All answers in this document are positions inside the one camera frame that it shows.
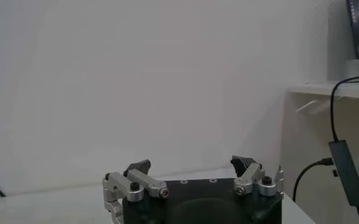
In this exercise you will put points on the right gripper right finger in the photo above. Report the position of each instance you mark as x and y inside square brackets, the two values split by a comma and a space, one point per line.
[249, 175]

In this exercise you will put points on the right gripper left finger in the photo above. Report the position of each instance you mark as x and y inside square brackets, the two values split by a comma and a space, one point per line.
[148, 184]

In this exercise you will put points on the white side desk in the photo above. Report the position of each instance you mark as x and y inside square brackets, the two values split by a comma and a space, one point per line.
[310, 137]

